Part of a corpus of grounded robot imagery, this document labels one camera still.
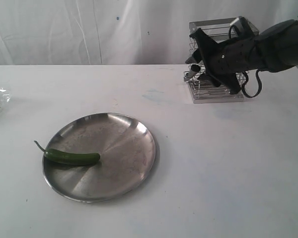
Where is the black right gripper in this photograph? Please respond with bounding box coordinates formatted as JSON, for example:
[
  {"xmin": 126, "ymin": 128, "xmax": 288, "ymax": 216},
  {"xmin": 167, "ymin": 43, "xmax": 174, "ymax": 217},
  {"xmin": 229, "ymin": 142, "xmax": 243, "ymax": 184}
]
[{"xmin": 185, "ymin": 28, "xmax": 265, "ymax": 95}]

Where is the black knife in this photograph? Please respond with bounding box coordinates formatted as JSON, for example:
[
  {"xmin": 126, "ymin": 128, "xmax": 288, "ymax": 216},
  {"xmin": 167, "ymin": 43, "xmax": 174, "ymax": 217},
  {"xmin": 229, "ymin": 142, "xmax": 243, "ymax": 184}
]
[{"xmin": 183, "ymin": 64, "xmax": 201, "ymax": 82}]

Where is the metal wire utensil holder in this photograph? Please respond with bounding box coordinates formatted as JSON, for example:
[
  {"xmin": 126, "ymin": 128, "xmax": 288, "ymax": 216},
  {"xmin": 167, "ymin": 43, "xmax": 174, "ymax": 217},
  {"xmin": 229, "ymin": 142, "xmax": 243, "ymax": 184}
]
[{"xmin": 185, "ymin": 17, "xmax": 244, "ymax": 104}]

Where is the green cucumber with stem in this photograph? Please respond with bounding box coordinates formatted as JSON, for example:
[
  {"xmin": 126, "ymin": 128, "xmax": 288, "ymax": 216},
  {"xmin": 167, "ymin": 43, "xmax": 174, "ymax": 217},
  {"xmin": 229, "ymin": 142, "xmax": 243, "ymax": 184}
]
[{"xmin": 34, "ymin": 140, "xmax": 101, "ymax": 166}]

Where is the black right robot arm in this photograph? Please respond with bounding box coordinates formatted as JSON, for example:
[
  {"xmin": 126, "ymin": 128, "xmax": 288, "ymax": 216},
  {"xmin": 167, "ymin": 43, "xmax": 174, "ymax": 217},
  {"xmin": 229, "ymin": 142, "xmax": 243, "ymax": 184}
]
[{"xmin": 185, "ymin": 16, "xmax": 298, "ymax": 98}]

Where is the round stainless steel plate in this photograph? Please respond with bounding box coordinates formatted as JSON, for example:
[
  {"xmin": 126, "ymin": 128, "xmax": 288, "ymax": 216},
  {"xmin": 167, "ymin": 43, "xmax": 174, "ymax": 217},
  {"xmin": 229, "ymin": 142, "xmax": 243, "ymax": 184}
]
[{"xmin": 42, "ymin": 113, "xmax": 158, "ymax": 203}]

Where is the white backdrop cloth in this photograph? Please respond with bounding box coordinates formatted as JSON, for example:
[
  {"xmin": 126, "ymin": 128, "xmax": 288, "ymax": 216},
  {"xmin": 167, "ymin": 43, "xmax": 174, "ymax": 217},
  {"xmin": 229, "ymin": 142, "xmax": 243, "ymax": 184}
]
[{"xmin": 0, "ymin": 0, "xmax": 298, "ymax": 65}]

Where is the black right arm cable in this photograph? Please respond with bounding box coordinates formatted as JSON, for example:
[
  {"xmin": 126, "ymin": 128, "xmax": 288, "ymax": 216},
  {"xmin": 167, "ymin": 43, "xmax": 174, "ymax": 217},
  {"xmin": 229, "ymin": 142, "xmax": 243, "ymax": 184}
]
[{"xmin": 228, "ymin": 24, "xmax": 263, "ymax": 98}]

